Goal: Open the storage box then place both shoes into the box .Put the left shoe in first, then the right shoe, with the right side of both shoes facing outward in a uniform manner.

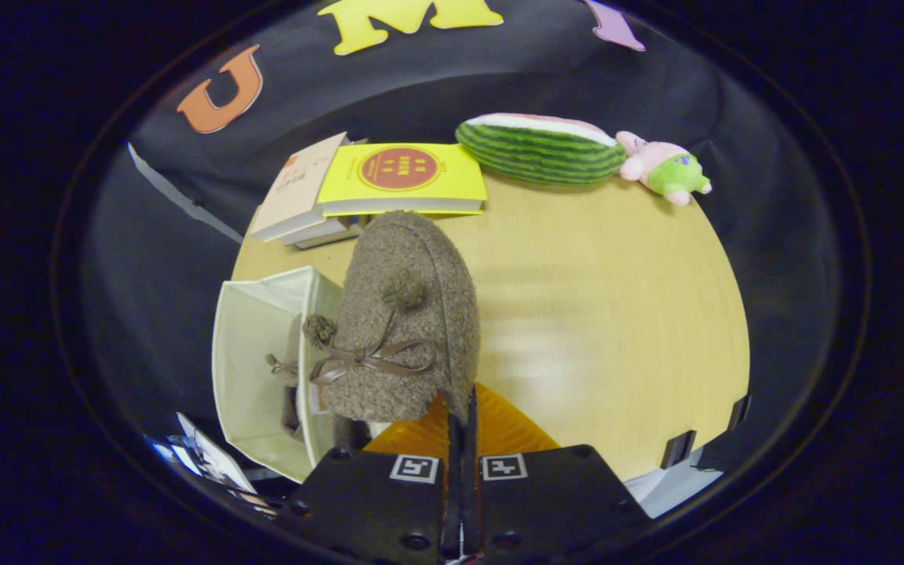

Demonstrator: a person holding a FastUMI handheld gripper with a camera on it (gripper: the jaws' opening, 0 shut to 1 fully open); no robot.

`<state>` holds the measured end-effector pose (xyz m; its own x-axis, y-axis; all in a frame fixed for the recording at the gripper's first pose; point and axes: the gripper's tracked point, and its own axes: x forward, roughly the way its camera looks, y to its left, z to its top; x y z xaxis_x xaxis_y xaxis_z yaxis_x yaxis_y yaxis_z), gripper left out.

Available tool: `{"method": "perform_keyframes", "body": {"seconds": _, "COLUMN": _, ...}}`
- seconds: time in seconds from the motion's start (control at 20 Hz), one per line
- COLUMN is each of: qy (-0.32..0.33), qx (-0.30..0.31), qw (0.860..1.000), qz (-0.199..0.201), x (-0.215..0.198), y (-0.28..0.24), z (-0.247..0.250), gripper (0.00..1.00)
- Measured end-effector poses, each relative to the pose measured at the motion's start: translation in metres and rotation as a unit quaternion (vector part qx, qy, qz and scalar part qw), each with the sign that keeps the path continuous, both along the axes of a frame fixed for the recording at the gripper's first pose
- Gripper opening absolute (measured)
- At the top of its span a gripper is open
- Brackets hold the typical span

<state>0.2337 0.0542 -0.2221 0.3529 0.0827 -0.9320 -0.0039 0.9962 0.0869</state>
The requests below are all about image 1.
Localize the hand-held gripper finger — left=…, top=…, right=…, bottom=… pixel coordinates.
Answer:
left=464, top=382, right=651, bottom=565
left=275, top=392, right=465, bottom=565

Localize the brown fuzzy shoe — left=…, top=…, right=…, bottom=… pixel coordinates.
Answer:
left=266, top=314, right=305, bottom=436
left=303, top=210, right=481, bottom=450

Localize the white fabric storage box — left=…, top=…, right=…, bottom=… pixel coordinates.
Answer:
left=212, top=265, right=343, bottom=483

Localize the white paper sheet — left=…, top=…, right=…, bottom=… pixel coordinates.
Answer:
left=176, top=412, right=257, bottom=494

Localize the dark grey book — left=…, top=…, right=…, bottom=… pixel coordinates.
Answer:
left=293, top=224, right=363, bottom=250

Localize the yellow book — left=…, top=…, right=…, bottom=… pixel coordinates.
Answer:
left=317, top=143, right=489, bottom=217

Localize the beige book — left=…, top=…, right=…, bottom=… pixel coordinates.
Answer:
left=250, top=132, right=352, bottom=242

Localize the watermelon slice plush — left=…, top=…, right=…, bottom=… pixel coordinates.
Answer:
left=454, top=113, right=627, bottom=187

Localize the black backdrop cloth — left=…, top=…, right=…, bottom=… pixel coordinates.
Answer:
left=83, top=0, right=845, bottom=472

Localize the pink and green plush toy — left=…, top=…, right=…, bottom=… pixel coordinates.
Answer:
left=615, top=130, right=713, bottom=207

